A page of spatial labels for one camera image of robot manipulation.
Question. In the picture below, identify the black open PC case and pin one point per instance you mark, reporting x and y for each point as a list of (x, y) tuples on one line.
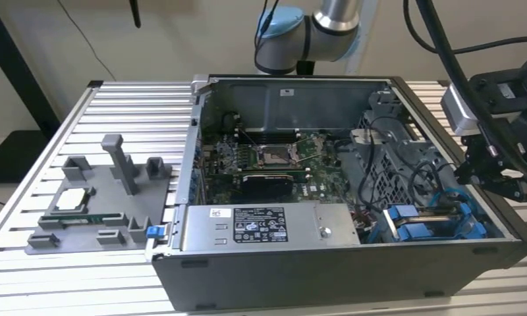
[(290, 279)]

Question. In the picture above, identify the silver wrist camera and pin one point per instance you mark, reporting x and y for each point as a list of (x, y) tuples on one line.
[(459, 108)]

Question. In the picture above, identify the hard disk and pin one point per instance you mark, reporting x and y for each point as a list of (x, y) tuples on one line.
[(415, 232), (405, 212)]

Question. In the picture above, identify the green motherboard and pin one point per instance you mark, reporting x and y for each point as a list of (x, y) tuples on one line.
[(320, 184)]

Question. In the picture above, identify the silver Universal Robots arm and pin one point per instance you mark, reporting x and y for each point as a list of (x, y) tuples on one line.
[(286, 49)]

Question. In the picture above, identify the green RAM stick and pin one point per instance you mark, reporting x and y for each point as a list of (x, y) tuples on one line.
[(81, 220)]

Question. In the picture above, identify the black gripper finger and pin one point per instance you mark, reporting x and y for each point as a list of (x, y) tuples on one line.
[(478, 174), (525, 189)]

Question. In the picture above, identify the grey parts rack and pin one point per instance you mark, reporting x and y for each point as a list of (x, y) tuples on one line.
[(114, 197)]

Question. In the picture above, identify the blue case latch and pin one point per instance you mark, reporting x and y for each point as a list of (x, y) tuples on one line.
[(154, 231)]

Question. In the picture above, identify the black graphics card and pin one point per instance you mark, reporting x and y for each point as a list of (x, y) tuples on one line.
[(267, 186)]

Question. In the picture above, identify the silver power supply unit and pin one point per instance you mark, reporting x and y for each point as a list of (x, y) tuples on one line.
[(334, 220)]

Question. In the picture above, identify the black slanted post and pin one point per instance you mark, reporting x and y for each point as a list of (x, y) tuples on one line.
[(8, 56)]

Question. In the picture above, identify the grey metal disk bay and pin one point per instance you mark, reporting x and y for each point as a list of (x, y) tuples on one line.
[(386, 177)]

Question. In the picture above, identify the CPU socket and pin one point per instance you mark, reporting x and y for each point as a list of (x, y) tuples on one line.
[(272, 154)]

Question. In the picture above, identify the black antenna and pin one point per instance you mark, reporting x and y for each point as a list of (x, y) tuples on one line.
[(135, 13)]

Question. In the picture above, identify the silver CPU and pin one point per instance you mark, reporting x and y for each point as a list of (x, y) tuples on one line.
[(72, 199)]

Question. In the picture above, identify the black flat base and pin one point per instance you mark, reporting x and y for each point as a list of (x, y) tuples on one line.
[(13, 154)]

